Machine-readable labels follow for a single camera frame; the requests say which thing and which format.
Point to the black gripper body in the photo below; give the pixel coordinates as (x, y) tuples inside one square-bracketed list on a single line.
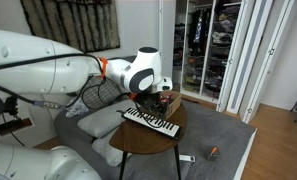
[(150, 101)]

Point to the small black-and-white piano keyboard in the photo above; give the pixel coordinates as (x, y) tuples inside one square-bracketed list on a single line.
[(151, 122)]

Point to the brown cardboard box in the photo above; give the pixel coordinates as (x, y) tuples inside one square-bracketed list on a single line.
[(174, 104)]

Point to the small red toy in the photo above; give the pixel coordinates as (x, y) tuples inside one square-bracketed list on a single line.
[(166, 98)]

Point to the round wooden side table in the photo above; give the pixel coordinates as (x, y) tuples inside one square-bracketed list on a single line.
[(144, 140)]

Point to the white remote control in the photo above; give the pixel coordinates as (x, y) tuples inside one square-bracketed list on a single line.
[(187, 158)]

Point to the dark grey plaid pillow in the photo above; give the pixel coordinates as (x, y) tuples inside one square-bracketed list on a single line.
[(99, 95)]

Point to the light grey cushion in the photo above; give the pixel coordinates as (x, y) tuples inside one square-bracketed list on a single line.
[(101, 121), (108, 150)]

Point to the grey rug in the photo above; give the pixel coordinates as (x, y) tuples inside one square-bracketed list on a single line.
[(214, 133)]

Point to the small dark wedge object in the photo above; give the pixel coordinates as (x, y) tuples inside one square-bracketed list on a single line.
[(213, 154)]

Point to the white closet door panel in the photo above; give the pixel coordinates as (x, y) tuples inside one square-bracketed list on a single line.
[(233, 60), (167, 33), (249, 60), (271, 56)]

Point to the crumpled pale grey cloth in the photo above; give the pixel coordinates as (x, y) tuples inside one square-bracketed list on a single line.
[(76, 108)]

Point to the white open closet shelving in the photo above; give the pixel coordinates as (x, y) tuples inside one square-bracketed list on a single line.
[(204, 50)]

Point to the hanging dark clothes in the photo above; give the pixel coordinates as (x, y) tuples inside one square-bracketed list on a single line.
[(198, 30)]

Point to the shaggy striped wall tapestry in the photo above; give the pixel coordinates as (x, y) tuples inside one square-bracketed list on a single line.
[(71, 23)]

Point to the black clamp mount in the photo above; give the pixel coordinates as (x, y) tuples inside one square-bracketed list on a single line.
[(13, 123)]

